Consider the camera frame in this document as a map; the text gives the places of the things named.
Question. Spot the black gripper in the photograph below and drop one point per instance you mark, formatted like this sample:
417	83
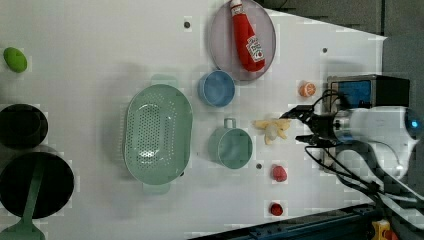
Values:
321	126

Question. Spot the yellow plush peeled banana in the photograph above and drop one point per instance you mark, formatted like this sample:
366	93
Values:
273	128

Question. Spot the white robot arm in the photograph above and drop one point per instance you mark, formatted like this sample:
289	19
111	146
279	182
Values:
379	185

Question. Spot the orange slice toy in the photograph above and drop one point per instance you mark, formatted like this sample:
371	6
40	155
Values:
307	89

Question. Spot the pink strawberry toy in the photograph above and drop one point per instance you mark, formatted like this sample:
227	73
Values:
279	174

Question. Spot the red strawberry toy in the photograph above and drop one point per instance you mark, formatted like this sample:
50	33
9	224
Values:
276	209

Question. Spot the red ketchup bottle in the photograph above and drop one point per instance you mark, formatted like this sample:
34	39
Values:
248	46

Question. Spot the blue small bowl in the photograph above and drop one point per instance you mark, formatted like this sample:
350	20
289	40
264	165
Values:
216	89

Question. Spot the grey round plate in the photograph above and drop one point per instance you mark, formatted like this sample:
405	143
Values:
222	44

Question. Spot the yellow orange clamp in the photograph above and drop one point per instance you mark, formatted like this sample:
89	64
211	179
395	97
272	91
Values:
383	231

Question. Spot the green perforated colander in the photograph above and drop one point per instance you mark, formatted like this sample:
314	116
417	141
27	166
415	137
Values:
157	134

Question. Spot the small black pot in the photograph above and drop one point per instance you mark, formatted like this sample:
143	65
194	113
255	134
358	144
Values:
22	126

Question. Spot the green lime toy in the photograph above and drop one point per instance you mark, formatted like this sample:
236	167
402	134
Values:
15	59

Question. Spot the green spatula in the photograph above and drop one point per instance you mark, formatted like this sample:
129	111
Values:
25	229

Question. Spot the green cup with handle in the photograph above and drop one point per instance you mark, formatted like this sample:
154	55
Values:
230	146

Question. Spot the blue aluminium frame rail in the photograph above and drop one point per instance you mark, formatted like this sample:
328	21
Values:
350	223

